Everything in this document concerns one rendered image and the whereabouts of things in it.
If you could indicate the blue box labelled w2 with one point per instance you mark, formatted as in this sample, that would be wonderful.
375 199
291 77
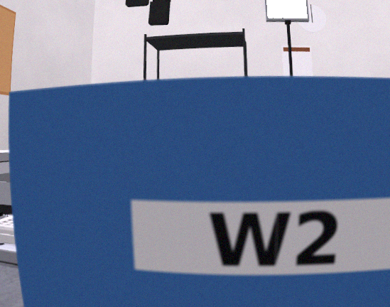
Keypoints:
251 191

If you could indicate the white multiwell plate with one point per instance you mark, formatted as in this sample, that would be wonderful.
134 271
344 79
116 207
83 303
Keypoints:
6 230

